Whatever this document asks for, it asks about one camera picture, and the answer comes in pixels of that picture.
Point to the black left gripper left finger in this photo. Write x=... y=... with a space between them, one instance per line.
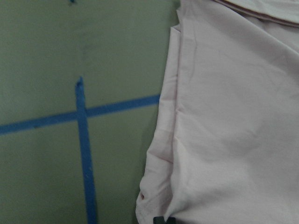
x=158 y=220

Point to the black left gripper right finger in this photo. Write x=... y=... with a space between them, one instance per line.
x=171 y=220

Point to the pink Snoopy t-shirt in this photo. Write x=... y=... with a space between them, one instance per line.
x=226 y=145

